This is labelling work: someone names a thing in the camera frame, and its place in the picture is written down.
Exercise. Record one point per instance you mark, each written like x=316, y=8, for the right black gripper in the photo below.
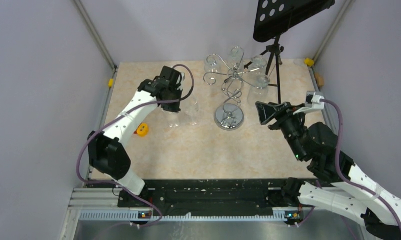
x=267, y=112

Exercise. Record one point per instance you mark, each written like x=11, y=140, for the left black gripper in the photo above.
x=174, y=108

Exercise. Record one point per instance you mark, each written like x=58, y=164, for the clear wine glass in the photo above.
x=191, y=108
x=173, y=119

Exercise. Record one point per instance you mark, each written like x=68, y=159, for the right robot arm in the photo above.
x=361, y=199

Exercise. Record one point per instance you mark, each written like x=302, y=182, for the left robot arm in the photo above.
x=107, y=153

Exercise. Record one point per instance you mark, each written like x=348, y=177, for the chrome wine glass rack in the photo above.
x=229, y=116

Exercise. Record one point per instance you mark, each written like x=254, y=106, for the back right hanging glass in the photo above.
x=258, y=65

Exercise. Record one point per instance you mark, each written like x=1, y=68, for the red yellow toy block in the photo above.
x=142, y=130

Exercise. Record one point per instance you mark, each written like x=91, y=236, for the yellow left edge clip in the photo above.
x=111, y=83

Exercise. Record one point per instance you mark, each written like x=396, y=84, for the yellow corner clip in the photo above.
x=309, y=62

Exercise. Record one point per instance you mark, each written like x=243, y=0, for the black music stand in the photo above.
x=276, y=17

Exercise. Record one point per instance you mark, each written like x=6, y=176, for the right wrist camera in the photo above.
x=313, y=103

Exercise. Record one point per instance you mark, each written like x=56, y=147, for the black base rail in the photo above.
x=228, y=198

